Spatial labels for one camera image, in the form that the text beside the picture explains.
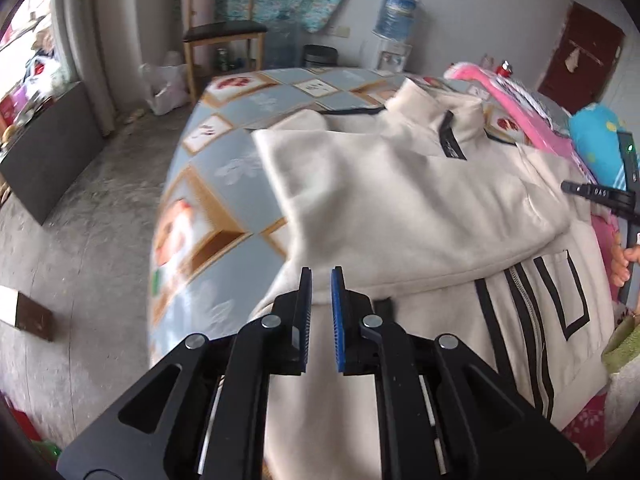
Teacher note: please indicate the red lighter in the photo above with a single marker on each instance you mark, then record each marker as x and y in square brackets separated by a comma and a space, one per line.
[506, 69]

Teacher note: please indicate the pale pink rolled mat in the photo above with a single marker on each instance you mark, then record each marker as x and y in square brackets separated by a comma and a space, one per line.
[200, 5]

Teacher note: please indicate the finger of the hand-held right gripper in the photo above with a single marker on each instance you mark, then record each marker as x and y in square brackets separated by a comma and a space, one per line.
[595, 191]

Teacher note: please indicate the blue patterned bedsheet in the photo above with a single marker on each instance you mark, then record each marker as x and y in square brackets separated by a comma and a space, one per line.
[225, 190]

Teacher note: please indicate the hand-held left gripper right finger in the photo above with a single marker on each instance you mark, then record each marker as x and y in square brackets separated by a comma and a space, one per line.
[337, 320]

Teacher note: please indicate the white wall socket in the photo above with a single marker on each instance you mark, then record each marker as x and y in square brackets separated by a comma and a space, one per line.
[339, 31]

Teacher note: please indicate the white water dispenser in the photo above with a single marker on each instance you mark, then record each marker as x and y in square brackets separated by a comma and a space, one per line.
[392, 55]

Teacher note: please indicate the clutter of colourful goods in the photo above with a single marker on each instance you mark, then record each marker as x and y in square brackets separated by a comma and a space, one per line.
[35, 80]

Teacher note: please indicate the wooden chair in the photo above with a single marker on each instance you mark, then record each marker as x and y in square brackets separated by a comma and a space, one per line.
[222, 32]

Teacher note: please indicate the cream zip jacket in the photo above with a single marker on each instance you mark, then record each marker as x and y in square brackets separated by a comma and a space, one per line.
[400, 200]

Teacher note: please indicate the person's right hand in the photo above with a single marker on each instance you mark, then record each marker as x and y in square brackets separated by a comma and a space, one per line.
[622, 260]

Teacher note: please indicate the red and green bag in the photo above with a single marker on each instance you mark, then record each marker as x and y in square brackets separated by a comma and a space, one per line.
[25, 430]

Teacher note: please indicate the blue dotted pillow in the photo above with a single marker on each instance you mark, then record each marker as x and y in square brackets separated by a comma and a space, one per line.
[595, 140]

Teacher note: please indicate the grey board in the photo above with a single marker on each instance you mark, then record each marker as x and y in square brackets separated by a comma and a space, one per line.
[50, 155]

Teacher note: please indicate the black trash bin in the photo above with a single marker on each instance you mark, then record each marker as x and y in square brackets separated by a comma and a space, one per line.
[320, 55]

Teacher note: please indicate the dark red door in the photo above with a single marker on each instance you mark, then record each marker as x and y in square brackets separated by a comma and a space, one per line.
[575, 60]

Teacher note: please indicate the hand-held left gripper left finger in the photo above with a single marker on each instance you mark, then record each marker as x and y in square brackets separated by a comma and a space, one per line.
[307, 315]

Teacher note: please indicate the wooden block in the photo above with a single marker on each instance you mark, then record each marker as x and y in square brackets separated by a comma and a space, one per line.
[30, 315]

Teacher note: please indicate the white plastic bag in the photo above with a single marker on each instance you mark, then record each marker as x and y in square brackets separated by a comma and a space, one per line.
[162, 87]

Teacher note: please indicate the pink floral blanket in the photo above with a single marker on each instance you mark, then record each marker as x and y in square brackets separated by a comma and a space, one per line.
[525, 105]

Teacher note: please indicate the glass jar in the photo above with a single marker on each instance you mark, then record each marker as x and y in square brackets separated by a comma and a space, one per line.
[222, 59]

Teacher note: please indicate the grey curtain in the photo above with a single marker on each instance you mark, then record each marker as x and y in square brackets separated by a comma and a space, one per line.
[100, 35]

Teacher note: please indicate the clear plastic container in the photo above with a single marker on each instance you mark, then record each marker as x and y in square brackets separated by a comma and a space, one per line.
[282, 42]

